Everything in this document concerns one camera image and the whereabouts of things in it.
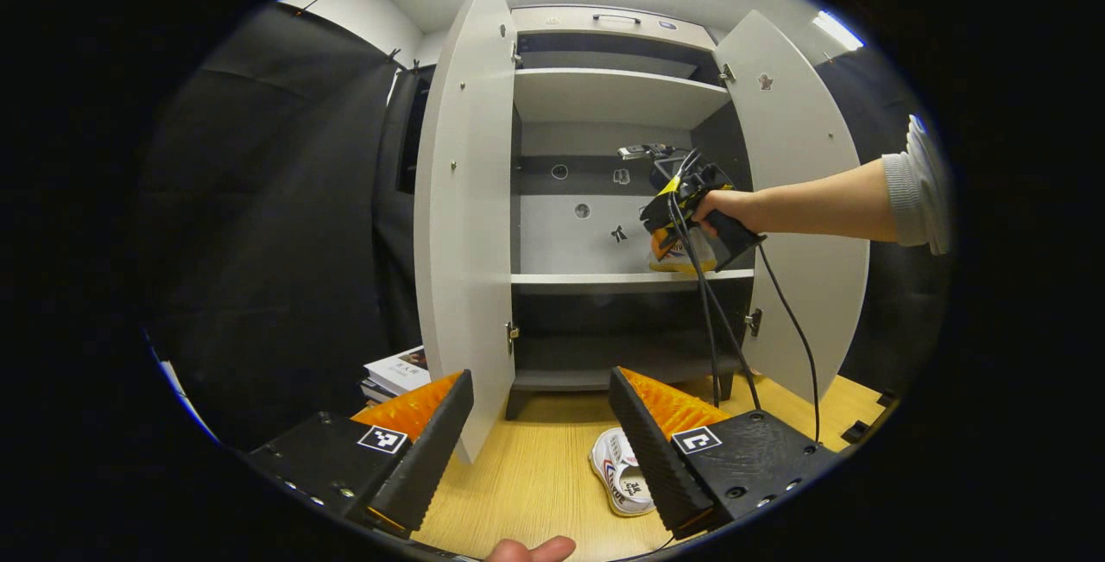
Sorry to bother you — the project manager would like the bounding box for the white cover book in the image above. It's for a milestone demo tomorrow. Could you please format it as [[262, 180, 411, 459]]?
[[363, 346, 433, 397]]

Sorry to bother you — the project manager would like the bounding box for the black backdrop cloth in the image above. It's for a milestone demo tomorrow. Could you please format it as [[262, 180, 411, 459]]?
[[142, 1, 916, 451]]

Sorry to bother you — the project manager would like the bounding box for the small ceiling light panel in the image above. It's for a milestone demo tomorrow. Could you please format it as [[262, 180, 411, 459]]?
[[811, 9, 864, 52]]

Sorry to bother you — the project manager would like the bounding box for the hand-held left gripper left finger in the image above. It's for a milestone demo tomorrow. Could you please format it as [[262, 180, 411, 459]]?
[[246, 369, 475, 539]]

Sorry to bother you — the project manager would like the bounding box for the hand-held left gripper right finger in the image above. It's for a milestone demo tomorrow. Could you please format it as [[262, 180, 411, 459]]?
[[609, 366, 843, 541]]

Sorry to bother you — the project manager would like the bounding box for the black cable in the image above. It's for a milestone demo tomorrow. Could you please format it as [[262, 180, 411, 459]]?
[[758, 243, 821, 444], [678, 199, 763, 413], [669, 195, 722, 409]]

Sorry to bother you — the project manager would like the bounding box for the white shoe cabinet door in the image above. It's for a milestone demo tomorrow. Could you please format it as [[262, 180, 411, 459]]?
[[413, 0, 519, 465], [712, 9, 871, 403]]

